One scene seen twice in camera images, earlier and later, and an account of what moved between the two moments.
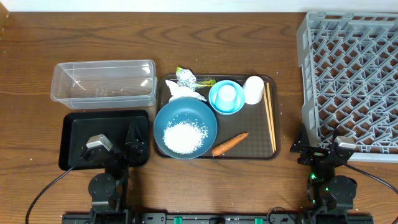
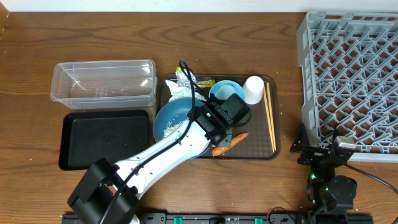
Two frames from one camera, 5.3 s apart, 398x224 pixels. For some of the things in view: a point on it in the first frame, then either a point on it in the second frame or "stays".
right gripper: x=314 y=153 stays
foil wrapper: x=185 y=78 stays
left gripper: x=141 y=150 → x=227 y=140
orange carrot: x=226 y=145 stays
